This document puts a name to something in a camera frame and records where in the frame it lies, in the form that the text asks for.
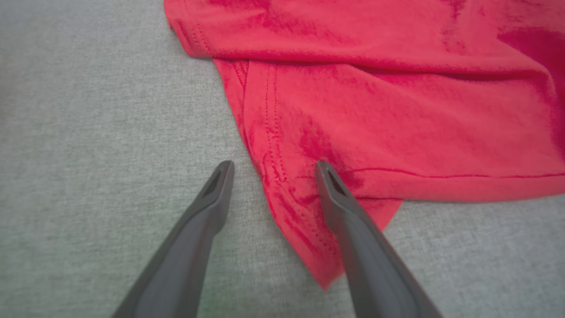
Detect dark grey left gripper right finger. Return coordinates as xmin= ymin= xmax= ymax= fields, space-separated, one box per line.
xmin=314 ymin=160 xmax=442 ymax=318

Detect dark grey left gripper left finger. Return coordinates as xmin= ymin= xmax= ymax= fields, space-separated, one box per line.
xmin=111 ymin=160 xmax=235 ymax=318

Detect red Bulls jersey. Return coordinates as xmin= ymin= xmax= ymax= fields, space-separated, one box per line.
xmin=163 ymin=0 xmax=565 ymax=291

